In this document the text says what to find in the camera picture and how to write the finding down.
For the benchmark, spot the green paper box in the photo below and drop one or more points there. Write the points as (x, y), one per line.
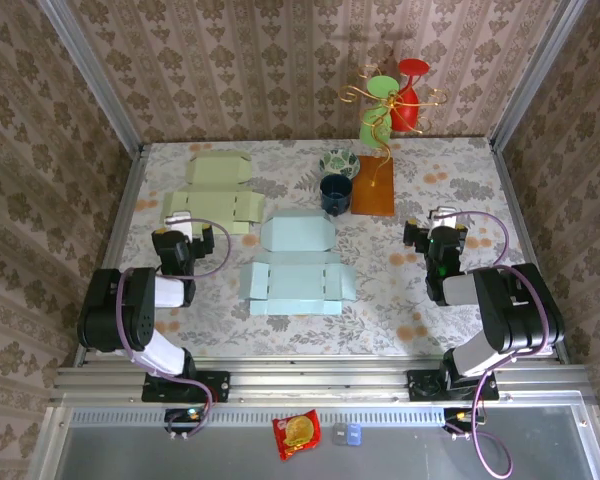
(215, 200)

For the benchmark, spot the light blue paper box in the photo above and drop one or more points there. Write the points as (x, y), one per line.
(295, 280)

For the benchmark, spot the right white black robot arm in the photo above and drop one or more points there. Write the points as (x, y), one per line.
(510, 310)

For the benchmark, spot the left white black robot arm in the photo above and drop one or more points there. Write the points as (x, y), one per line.
(135, 320)

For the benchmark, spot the floral tablecloth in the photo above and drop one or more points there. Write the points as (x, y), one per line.
(380, 300)

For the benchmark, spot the dark blue mug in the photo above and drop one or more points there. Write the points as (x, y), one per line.
(336, 192)

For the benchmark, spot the leaf pattern bowl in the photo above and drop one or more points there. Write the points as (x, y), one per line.
(339, 162)

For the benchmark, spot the green goblet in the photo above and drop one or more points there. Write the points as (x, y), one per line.
(375, 132)

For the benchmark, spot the red goblet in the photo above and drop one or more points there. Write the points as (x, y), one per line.
(407, 115)

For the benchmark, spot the small blue packet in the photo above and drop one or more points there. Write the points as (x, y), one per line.
(354, 435)

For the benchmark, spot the grey metal shelf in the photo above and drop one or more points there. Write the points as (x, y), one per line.
(430, 455)

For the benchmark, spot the small grey packet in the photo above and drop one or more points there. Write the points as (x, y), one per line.
(340, 435)

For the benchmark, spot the red snack packet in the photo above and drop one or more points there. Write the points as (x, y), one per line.
(296, 434)

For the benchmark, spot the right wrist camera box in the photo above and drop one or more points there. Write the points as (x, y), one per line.
(442, 220)

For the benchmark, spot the aluminium side rail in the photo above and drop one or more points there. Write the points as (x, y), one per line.
(511, 200)
(125, 200)

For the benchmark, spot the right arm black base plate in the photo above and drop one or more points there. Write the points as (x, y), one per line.
(422, 387)

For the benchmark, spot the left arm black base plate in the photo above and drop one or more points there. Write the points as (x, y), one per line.
(220, 387)

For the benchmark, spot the aluminium front rail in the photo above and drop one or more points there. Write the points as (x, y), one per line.
(320, 380)

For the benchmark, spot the aluminium frame post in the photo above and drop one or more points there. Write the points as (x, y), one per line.
(536, 75)
(92, 75)

